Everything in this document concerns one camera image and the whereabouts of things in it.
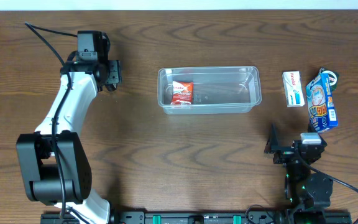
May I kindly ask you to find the blue Kool Fever box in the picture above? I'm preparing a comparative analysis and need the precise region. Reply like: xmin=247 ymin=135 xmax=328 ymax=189
xmin=306 ymin=73 xmax=339 ymax=133

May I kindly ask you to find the white Panadol box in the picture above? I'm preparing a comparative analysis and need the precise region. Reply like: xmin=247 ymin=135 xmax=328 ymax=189
xmin=282 ymin=71 xmax=305 ymax=107

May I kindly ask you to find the red Panadol box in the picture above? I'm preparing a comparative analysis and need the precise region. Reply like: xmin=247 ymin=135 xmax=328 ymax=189
xmin=170 ymin=81 xmax=193 ymax=105

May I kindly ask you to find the clear plastic container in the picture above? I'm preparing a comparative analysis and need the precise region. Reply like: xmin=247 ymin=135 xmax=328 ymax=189
xmin=157 ymin=66 xmax=262 ymax=115

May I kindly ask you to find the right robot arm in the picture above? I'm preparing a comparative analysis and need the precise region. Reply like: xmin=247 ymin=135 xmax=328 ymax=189
xmin=264 ymin=126 xmax=333 ymax=223

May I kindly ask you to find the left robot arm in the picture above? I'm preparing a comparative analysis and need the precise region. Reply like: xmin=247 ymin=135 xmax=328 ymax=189
xmin=16 ymin=30 xmax=121 ymax=223

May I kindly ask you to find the dark green round tin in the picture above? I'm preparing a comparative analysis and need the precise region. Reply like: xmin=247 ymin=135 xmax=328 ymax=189
xmin=319 ymin=67 xmax=339 ymax=91

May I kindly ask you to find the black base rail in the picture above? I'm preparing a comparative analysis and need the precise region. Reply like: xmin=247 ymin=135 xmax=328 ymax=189
xmin=40 ymin=210 xmax=353 ymax=224

